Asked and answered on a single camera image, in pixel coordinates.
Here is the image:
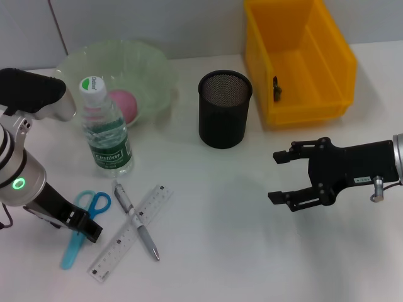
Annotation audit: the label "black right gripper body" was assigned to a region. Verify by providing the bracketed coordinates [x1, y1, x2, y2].
[308, 138, 398, 205]

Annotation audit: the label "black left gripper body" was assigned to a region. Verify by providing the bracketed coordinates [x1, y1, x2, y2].
[23, 182, 75, 227]

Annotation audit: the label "clear green-label water bottle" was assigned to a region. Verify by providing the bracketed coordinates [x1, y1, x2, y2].
[78, 76, 135, 179]

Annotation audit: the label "pink peach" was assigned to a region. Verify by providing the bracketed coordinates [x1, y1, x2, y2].
[106, 89, 139, 125]

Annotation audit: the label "blue scissors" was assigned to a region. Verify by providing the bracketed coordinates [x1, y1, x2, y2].
[60, 189, 111, 271]

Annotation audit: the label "transparent plastic ruler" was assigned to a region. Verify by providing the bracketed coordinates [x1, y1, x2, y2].
[88, 182, 175, 275]

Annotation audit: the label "grey white pen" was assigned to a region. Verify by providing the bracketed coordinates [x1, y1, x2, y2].
[113, 180, 161, 261]

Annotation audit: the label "black mesh pen holder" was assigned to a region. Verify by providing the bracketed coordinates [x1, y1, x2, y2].
[198, 69, 253, 149]

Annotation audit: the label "green glass fruit bowl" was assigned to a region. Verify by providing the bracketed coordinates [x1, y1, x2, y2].
[55, 39, 179, 128]

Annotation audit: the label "yellow plastic bin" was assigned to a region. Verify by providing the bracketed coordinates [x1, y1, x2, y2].
[244, 0, 358, 128]

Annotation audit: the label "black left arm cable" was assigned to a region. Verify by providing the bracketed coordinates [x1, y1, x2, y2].
[0, 203, 13, 230]

